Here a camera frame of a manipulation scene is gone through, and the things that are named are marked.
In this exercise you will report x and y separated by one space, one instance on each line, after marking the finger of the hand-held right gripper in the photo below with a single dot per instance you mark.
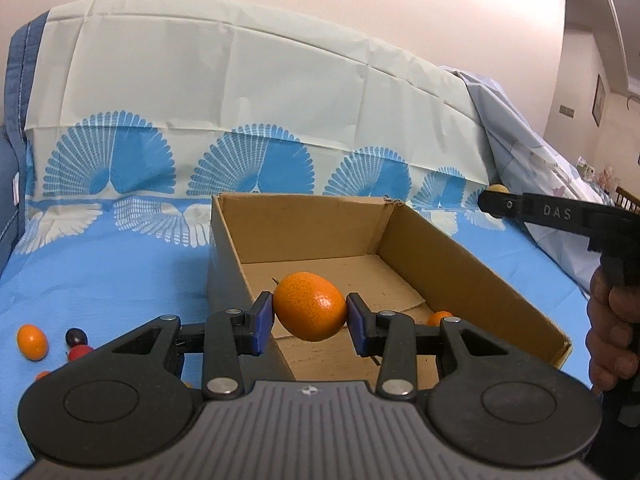
500 205

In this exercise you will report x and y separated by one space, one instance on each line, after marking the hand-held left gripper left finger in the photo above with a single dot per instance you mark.
261 325

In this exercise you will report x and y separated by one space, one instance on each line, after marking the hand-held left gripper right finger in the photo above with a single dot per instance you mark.
356 325

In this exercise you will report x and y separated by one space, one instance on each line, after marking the yellow-green round fruit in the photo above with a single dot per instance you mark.
498 188

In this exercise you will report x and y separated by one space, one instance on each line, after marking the orange kumquat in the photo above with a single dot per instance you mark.
42 375
310 305
32 342
440 317

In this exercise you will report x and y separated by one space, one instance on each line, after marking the brown cardboard box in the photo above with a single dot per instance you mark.
450 270

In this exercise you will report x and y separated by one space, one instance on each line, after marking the person's right hand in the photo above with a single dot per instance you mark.
615 335

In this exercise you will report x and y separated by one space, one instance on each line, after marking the distant tabletop clutter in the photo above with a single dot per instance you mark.
595 170

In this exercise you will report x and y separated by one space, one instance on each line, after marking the wooden chair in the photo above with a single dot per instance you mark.
629 199

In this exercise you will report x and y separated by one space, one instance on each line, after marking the blue fan-print sheet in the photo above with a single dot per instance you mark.
150 240

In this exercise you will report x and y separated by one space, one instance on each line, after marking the red cherry tomato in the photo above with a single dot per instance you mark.
80 354

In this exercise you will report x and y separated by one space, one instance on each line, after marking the dark purple grape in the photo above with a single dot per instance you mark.
75 336

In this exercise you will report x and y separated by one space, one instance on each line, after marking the wall switch plate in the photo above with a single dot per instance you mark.
566 110

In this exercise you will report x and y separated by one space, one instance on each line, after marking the small framed wall picture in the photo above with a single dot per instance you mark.
599 100

